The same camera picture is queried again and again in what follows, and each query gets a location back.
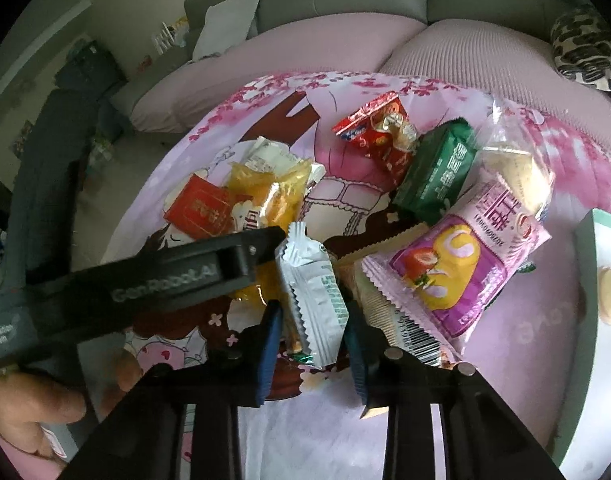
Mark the pink printed blanket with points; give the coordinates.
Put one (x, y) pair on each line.
(510, 385)

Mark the beige cracker packet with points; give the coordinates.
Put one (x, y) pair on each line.
(385, 315)

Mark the white snack packet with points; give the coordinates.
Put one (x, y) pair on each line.
(268, 155)

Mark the yellow snack packet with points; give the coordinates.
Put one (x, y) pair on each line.
(270, 200)

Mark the clear cookie packet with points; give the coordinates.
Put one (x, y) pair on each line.
(515, 170)

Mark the leopard pattern pillow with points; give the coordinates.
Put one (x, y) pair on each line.
(583, 45)

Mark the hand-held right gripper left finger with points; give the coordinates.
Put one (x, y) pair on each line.
(268, 355)

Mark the pink cake roll packet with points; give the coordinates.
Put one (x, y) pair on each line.
(450, 270)

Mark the grey cushion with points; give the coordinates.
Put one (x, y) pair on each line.
(198, 10)
(225, 25)

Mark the pink sofa cover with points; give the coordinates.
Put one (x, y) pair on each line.
(335, 45)

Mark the green snack packet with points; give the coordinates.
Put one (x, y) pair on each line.
(435, 175)

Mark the mint green box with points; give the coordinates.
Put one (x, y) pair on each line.
(585, 310)

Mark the person's left hand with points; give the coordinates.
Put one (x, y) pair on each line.
(30, 402)

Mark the red snack packet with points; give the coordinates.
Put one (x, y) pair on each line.
(370, 130)

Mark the small red flat packet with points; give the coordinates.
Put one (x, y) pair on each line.
(200, 207)

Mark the silver snack packet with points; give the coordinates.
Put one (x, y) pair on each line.
(315, 300)

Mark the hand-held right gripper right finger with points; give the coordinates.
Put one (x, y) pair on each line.
(358, 360)

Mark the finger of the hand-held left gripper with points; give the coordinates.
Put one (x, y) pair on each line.
(255, 250)

